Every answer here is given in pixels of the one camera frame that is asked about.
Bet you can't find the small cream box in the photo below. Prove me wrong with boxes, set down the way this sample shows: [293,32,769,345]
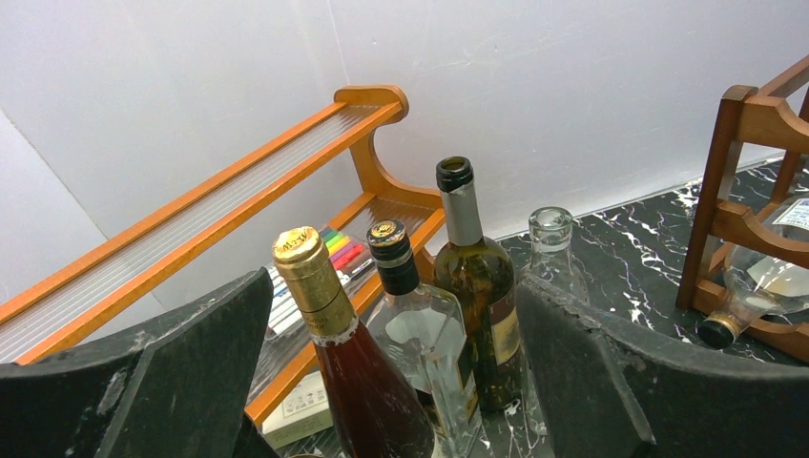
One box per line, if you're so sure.
[262,371,333,449]

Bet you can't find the lower clear bottle in rack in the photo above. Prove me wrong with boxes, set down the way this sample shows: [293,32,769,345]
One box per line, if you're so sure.
[697,194,808,349]

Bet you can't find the clear glass bottle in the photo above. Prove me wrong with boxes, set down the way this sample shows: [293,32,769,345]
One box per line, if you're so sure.
[519,206,590,303]

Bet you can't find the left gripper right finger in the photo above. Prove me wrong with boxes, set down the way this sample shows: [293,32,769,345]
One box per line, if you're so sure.
[515,277,808,457]

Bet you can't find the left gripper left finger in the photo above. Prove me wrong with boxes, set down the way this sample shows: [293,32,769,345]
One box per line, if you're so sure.
[1,269,274,457]

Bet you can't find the pack of coloured markers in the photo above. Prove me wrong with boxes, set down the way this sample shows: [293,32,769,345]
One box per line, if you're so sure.
[272,226,373,346]

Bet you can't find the clear liquor bottle dark label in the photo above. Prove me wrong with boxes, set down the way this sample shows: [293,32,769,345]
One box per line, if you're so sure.
[365,219,482,457]

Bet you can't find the dark wine bottle silver cap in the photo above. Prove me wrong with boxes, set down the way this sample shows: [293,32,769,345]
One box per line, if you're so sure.
[433,156,523,411]

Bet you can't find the orange wooden shelf rack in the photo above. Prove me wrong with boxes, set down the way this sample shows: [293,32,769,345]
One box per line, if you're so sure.
[0,85,446,426]

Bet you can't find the brown wooden wine rack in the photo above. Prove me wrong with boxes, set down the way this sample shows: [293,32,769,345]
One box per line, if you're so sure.
[674,55,809,363]

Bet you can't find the red wine bottle gold cap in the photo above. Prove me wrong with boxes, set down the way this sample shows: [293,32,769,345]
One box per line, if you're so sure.
[271,226,437,458]

